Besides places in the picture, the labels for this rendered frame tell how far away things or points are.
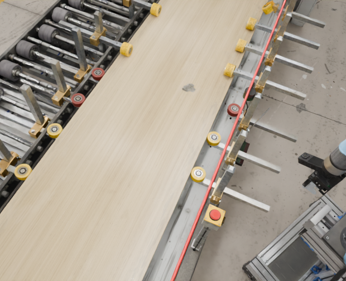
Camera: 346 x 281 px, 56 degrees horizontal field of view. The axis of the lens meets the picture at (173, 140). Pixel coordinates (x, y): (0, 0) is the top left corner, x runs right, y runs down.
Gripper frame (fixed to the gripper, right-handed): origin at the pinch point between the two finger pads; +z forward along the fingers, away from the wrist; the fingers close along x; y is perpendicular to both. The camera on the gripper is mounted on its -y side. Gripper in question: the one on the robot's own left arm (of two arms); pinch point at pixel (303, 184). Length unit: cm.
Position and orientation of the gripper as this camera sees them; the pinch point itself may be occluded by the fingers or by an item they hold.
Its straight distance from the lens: 139.9
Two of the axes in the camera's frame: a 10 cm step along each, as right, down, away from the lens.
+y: 6.1, 7.0, -3.6
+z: -0.8, 5.1, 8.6
